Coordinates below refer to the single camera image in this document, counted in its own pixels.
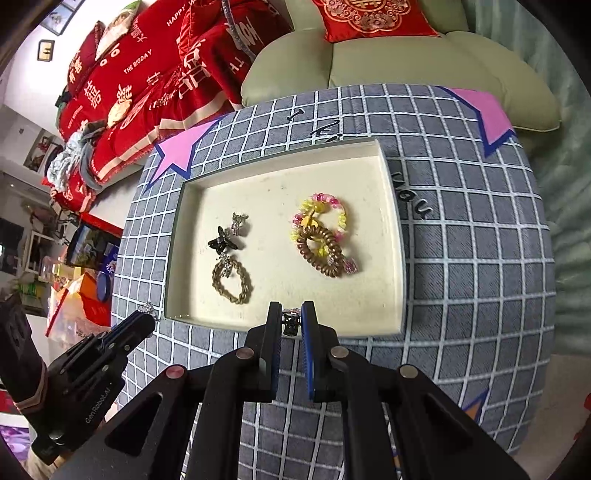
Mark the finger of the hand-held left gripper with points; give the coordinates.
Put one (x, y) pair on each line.
(131, 344)
(131, 325)

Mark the silver pendant with white stone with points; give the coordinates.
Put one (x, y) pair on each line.
(148, 308)

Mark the framed wall picture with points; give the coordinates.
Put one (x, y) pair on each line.
(46, 50)
(62, 11)
(39, 152)

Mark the black bow hair clip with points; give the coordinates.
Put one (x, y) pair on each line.
(224, 240)

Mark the pale green sofa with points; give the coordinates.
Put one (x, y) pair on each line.
(369, 64)

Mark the pink heart pendant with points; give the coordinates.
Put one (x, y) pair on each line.
(349, 266)

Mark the white shelf rack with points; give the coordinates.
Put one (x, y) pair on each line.
(37, 249)

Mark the red embroidered cushion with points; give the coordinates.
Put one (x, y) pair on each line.
(374, 18)

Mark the pink star patch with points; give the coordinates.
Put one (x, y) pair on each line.
(178, 150)
(485, 113)

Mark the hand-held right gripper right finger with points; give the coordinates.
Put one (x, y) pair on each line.
(308, 355)

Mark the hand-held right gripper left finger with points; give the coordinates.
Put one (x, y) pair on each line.
(275, 350)

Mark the orange star patch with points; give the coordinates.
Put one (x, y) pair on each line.
(478, 406)

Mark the small silver charm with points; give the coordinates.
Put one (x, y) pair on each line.
(238, 221)

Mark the red printed blanket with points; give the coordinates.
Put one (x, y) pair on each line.
(152, 83)

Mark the orange plastic bag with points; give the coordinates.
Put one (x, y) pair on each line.
(76, 304)

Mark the beige jewelry tray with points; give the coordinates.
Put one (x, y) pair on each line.
(277, 194)

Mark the grey checked cloth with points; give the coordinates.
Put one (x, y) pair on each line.
(461, 277)

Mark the grey crumpled cloth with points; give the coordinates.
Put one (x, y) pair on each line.
(69, 157)

